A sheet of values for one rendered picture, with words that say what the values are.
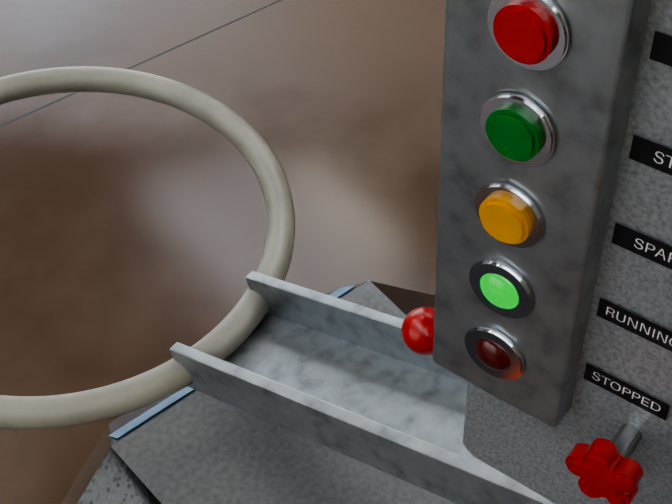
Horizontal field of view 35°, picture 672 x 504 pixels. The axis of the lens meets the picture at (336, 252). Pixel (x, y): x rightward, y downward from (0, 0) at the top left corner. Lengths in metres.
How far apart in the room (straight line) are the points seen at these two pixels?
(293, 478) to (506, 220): 0.61
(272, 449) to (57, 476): 1.08
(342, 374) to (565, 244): 0.52
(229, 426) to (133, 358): 1.15
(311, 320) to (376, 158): 1.57
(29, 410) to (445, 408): 0.37
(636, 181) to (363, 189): 2.05
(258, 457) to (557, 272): 0.61
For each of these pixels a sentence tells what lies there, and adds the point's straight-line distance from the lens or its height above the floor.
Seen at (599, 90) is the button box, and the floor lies 1.46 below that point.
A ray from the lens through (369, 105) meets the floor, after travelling 2.74.
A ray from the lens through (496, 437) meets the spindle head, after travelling 0.67.
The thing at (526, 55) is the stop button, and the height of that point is 1.47.
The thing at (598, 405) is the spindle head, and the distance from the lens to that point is 0.59.
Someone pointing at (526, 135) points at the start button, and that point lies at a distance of 0.46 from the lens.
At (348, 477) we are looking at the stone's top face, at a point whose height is 0.82.
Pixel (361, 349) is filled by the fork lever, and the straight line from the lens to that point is 1.01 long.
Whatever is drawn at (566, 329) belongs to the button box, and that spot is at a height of 1.31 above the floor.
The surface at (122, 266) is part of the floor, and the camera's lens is 2.42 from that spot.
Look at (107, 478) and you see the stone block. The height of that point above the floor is 0.80.
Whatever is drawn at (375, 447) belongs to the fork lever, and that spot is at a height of 0.98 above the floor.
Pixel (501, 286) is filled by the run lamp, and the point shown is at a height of 1.33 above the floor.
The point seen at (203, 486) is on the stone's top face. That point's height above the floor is 0.82.
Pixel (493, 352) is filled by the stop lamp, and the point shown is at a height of 1.28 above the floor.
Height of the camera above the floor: 1.72
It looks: 47 degrees down
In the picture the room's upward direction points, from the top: 3 degrees counter-clockwise
